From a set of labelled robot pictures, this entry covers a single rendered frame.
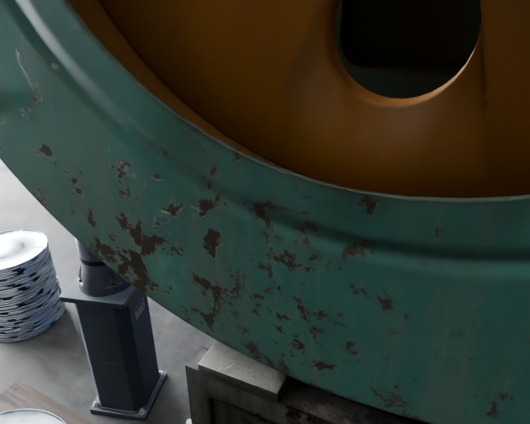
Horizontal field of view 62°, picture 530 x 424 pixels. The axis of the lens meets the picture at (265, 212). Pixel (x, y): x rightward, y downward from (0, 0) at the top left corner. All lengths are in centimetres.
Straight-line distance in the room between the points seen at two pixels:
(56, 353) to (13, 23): 155
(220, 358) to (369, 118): 53
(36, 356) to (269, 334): 156
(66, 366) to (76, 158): 144
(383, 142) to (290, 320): 14
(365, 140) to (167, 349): 147
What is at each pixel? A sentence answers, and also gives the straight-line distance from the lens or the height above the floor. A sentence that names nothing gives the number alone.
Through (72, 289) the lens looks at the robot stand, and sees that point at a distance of 131.
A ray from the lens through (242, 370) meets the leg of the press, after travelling 73.
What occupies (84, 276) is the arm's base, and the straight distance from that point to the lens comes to 125.
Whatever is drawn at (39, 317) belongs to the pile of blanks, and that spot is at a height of 7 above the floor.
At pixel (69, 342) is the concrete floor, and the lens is 185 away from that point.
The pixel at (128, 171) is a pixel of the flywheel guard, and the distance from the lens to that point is 32.
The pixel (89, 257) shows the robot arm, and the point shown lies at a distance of 121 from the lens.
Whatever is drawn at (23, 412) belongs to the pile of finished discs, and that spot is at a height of 39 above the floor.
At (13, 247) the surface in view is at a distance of 187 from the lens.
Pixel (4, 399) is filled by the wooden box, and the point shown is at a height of 35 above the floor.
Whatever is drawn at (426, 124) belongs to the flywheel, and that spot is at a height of 110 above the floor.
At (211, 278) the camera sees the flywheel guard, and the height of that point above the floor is 99.
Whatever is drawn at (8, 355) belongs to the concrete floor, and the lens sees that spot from 189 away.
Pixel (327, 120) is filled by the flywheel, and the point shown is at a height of 110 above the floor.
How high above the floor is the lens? 118
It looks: 27 degrees down
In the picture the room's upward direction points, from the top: straight up
